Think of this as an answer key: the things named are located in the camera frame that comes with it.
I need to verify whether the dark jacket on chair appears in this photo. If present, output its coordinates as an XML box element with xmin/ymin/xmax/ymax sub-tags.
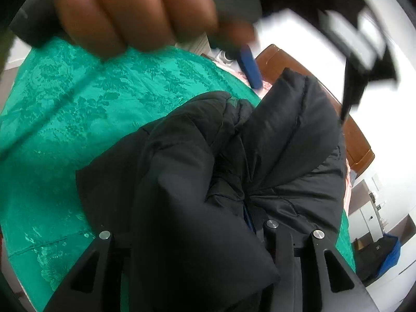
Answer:
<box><xmin>354</xmin><ymin>234</ymin><xmax>401</xmax><ymax>287</ymax></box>

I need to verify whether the black puffer jacket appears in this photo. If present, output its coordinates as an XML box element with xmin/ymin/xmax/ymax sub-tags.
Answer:
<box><xmin>75</xmin><ymin>70</ymin><xmax>347</xmax><ymax>311</ymax></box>

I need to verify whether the white desk with drawers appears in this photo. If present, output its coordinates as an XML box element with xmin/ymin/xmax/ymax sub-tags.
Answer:
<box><xmin>348</xmin><ymin>180</ymin><xmax>384</xmax><ymax>243</ymax></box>

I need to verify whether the person's left hand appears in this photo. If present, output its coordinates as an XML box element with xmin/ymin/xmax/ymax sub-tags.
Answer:
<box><xmin>54</xmin><ymin>0</ymin><xmax>256</xmax><ymax>59</ymax></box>

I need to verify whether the green patterned bedspread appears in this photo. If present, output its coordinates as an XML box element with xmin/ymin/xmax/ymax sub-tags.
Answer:
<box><xmin>0</xmin><ymin>37</ymin><xmax>357</xmax><ymax>312</ymax></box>

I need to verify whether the brown wooden headboard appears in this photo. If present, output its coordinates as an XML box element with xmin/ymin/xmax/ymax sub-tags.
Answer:
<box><xmin>254</xmin><ymin>43</ymin><xmax>376</xmax><ymax>176</ymax></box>

